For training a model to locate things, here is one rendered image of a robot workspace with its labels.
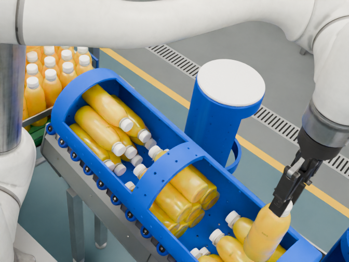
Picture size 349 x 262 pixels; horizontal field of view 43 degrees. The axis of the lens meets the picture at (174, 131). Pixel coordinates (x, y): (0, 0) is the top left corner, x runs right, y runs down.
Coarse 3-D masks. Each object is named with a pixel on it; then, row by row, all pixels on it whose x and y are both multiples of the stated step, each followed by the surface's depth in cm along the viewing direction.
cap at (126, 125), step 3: (126, 120) 137; (129, 120) 138; (123, 123) 137; (126, 123) 136; (129, 123) 137; (132, 123) 138; (120, 126) 138; (123, 126) 137; (126, 126) 137; (129, 126) 138; (123, 129) 137; (126, 129) 138; (129, 129) 139
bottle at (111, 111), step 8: (96, 88) 143; (88, 96) 142; (96, 96) 141; (104, 96) 141; (96, 104) 140; (104, 104) 139; (112, 104) 139; (120, 104) 141; (104, 112) 139; (112, 112) 137; (120, 112) 138; (112, 120) 138; (120, 120) 138
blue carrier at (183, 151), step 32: (64, 96) 138; (128, 96) 156; (64, 128) 138; (160, 128) 149; (96, 160) 131; (160, 160) 122; (192, 160) 122; (128, 192) 125; (224, 192) 138; (160, 224) 119; (224, 224) 138; (192, 256) 114; (288, 256) 106; (320, 256) 111
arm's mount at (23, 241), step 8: (16, 232) 118; (24, 232) 119; (16, 240) 117; (24, 240) 117; (32, 240) 117; (24, 248) 115; (32, 248) 116; (40, 248) 116; (40, 256) 115; (48, 256) 115
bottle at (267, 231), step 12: (264, 216) 93; (276, 216) 91; (288, 216) 92; (252, 228) 98; (264, 228) 93; (276, 228) 92; (288, 228) 94; (252, 240) 99; (264, 240) 95; (276, 240) 95; (252, 252) 101; (264, 252) 99
